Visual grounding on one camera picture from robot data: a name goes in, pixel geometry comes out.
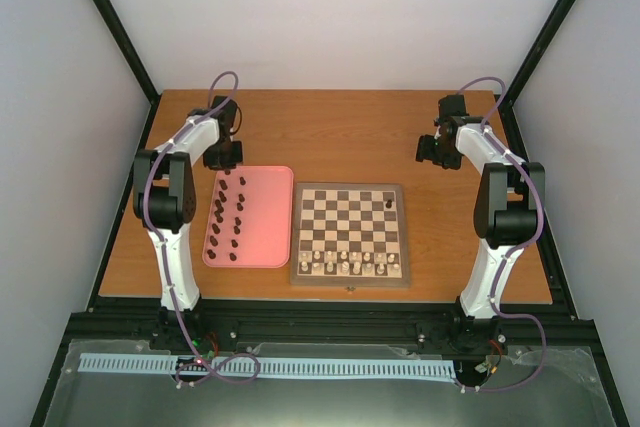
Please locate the pink plastic tray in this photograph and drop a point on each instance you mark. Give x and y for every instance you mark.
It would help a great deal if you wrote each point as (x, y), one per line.
(265, 238)

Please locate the black aluminium frame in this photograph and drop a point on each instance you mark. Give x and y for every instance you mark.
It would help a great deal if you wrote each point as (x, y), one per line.
(119, 318)

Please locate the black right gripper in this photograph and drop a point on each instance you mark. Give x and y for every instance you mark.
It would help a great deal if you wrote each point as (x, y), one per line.
(424, 153)

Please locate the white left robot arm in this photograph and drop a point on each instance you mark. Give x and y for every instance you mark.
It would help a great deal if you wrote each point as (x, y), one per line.
(164, 193)

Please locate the wooden chess board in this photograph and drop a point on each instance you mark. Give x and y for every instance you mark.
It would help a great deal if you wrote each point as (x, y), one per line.
(349, 217)

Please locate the light blue cable duct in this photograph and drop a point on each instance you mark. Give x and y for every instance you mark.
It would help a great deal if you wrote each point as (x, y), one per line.
(270, 367)

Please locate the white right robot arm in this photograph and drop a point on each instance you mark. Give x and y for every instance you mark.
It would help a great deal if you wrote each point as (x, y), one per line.
(509, 208)

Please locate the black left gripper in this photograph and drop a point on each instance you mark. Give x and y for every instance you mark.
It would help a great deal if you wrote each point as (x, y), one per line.
(236, 158)

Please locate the grey metal base plate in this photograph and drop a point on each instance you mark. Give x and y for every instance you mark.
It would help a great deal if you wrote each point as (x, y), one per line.
(557, 387)

